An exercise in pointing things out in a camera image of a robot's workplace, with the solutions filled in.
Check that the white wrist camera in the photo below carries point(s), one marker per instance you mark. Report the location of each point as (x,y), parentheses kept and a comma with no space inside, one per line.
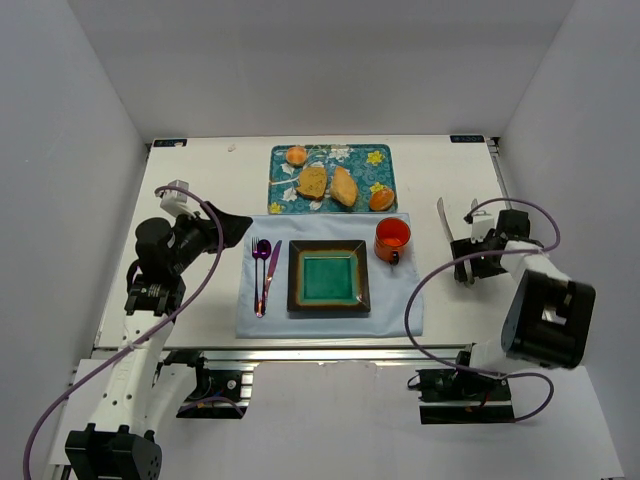
(481,222)
(175,202)

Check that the light blue cloth placemat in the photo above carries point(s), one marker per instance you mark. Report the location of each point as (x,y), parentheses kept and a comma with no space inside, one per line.
(394,311)

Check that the square black teal plate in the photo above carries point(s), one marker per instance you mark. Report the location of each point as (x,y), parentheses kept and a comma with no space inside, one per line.
(328,277)

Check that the orange mug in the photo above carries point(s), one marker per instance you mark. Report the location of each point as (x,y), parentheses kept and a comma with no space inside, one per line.
(392,235)

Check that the left blue table label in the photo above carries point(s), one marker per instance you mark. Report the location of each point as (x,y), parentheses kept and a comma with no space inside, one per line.
(170,143)

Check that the small round bun top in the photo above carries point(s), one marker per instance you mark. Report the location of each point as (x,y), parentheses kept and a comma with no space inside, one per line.
(296,156)

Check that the purple knife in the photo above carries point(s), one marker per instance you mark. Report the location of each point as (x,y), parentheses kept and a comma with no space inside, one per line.
(270,273)

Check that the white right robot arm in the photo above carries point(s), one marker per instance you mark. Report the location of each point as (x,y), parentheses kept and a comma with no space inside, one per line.
(548,321)

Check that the purple fork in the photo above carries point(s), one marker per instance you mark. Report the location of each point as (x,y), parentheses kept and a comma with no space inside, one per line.
(256,256)

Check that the sesame round bun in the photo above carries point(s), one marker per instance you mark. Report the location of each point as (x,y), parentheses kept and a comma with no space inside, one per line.
(382,200)

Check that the metal serving tongs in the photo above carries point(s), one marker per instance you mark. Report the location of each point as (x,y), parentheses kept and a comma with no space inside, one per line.
(452,240)

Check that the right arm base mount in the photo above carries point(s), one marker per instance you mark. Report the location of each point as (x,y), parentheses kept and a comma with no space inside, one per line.
(451,397)

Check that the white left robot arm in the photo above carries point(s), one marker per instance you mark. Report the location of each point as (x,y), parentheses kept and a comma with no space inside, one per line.
(143,391)

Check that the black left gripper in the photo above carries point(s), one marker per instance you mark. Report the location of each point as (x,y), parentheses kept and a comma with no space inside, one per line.
(214,231)

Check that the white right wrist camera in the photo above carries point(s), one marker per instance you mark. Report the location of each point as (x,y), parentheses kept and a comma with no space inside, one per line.
(481,222)

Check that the brown bread slice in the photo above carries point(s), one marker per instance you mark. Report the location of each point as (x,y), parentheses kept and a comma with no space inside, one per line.
(312,183)

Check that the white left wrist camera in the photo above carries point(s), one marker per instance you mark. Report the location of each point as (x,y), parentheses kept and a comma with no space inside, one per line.
(175,202)

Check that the long golden bread roll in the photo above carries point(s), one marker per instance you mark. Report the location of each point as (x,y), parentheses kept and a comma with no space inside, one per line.
(343,188)

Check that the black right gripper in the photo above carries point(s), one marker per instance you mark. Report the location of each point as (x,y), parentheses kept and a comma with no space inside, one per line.
(465,253)

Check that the right blue table label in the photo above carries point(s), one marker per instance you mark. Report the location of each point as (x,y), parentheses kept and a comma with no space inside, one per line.
(464,139)

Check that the blue table label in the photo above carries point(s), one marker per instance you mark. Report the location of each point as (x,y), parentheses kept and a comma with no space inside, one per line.
(464,139)
(170,143)

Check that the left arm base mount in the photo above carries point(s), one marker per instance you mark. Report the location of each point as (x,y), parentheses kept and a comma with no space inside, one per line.
(222,389)

